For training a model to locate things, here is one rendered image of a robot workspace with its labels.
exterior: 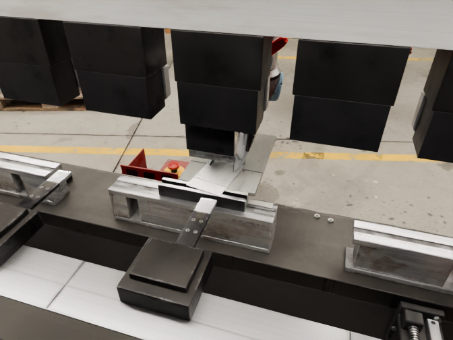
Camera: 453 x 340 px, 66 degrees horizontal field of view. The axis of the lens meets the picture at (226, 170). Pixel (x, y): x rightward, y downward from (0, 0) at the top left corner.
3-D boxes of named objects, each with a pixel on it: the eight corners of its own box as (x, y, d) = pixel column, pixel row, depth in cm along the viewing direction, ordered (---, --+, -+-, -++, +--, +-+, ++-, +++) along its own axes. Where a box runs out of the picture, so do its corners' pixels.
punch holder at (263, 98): (267, 114, 67) (274, 23, 58) (257, 135, 61) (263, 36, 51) (194, 104, 71) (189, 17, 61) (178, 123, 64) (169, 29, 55)
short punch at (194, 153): (236, 160, 71) (237, 119, 66) (234, 166, 70) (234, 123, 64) (191, 153, 73) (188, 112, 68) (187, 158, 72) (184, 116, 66)
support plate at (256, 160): (276, 139, 97) (276, 135, 96) (254, 196, 76) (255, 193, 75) (214, 129, 101) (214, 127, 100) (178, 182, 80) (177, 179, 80)
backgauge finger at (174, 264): (236, 211, 73) (236, 192, 70) (190, 322, 52) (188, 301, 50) (183, 200, 76) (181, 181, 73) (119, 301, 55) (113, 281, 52)
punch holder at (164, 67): (172, 102, 72) (163, 16, 63) (153, 119, 65) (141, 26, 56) (108, 94, 76) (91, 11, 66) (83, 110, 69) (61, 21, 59)
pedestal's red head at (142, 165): (197, 189, 132) (194, 148, 121) (181, 217, 119) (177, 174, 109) (148, 181, 136) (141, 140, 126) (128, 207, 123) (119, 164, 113)
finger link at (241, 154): (226, 168, 77) (228, 128, 78) (234, 172, 82) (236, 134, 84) (239, 168, 76) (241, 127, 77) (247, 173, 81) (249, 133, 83)
